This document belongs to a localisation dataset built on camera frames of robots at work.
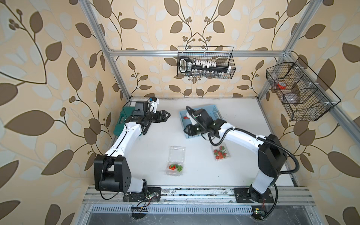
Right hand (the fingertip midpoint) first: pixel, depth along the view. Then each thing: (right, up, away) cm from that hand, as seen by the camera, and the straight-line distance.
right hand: (186, 130), depth 85 cm
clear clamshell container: (+25, -10, +6) cm, 28 cm away
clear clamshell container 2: (-6, -17, +4) cm, 19 cm away
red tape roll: (+56, +27, -4) cm, 62 cm away
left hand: (-14, +11, -2) cm, 18 cm away
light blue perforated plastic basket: (+22, +12, +24) cm, 35 cm away
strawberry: (-7, -21, -3) cm, 23 cm away
